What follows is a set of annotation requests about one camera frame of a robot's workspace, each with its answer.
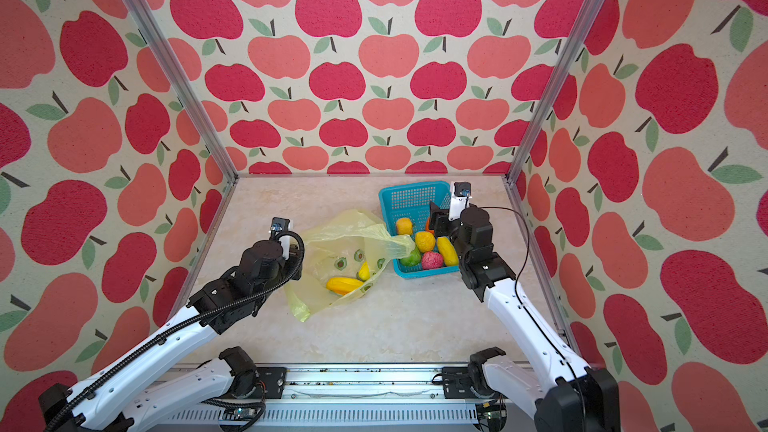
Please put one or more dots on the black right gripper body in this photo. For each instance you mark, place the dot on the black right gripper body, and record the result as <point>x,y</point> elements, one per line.
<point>448,228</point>

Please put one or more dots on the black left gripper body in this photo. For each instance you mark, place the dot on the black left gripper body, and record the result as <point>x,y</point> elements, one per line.
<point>286,269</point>

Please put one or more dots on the yellow toy lemon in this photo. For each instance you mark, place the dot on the yellow toy lemon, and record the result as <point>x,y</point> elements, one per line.
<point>448,252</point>

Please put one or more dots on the yellow toy bell pepper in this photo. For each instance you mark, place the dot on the yellow toy bell pepper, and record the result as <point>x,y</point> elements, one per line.
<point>425,241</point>

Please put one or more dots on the pink toy fruit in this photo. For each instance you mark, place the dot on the pink toy fruit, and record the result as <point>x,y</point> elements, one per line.
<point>431,260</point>

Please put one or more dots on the green toy fruit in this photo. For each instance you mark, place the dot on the green toy fruit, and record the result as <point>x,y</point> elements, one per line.
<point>412,260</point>

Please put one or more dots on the orange toy fruit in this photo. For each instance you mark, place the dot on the orange toy fruit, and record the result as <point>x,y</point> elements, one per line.
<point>404,226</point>

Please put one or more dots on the yellow translucent plastic bag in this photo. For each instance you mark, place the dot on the yellow translucent plastic bag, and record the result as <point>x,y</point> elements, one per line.
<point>337,249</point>

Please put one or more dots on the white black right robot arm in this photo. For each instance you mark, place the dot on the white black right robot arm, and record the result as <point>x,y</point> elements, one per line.
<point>540,348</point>

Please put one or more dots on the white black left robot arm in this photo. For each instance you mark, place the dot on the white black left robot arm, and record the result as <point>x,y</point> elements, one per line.
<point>124,396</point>

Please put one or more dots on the teal plastic mesh basket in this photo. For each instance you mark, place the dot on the teal plastic mesh basket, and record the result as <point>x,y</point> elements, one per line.
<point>412,201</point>

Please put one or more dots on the yellow toy banana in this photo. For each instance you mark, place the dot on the yellow toy banana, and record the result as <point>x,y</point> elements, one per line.
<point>364,273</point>

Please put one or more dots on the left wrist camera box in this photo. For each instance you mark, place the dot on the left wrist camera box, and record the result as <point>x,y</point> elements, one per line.
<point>278,226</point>

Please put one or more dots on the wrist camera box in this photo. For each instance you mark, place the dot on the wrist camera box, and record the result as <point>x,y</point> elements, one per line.
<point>278,226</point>
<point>460,197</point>

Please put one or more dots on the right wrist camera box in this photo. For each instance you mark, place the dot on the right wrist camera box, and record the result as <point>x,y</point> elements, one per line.
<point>460,197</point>

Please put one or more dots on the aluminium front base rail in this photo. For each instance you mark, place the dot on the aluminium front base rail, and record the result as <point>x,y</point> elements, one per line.
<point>348,396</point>

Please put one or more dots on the aluminium right rear corner post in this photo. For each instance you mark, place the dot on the aluminium right rear corner post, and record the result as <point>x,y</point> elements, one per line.
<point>573,45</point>

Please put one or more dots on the aluminium corner post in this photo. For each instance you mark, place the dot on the aluminium corner post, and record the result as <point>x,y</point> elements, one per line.
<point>173,70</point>
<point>573,45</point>

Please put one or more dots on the aluminium left rear corner post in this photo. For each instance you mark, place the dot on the aluminium left rear corner post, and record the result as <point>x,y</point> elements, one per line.
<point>173,70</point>

